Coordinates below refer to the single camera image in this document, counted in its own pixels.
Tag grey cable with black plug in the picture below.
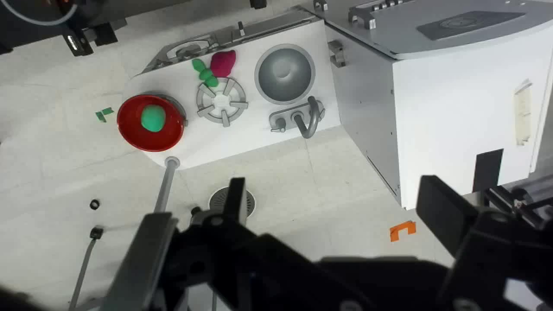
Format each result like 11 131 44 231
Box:
68 224 106 311

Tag round grey table insert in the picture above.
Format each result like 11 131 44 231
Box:
209 188 256 222

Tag grey toy tap faucet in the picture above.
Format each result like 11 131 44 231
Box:
268 96 325 137

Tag green tape marker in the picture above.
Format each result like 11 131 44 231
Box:
95 106 114 122

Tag grey toy sink basin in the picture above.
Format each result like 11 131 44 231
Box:
254 44 317 105

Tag grey toy stove burner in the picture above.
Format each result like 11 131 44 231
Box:
196 77 249 127

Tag white grey box appliance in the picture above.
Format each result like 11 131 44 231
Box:
305 0 553 208

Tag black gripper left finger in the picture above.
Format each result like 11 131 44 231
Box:
223 177 247 224

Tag black clamp bracket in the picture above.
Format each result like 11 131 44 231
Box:
63 18 127 56

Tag white toy kitchen unit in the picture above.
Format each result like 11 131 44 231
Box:
130 8 341 169

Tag orange tape marker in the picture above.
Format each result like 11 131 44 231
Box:
389 220 417 241

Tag pink toy radish green leaves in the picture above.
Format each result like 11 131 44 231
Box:
192 49 237 87

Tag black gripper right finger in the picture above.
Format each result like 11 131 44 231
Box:
417 174 479 255

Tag black bolt on table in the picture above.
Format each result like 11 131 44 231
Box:
90 198 102 210

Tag grey metal rod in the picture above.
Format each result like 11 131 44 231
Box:
154 155 180 212

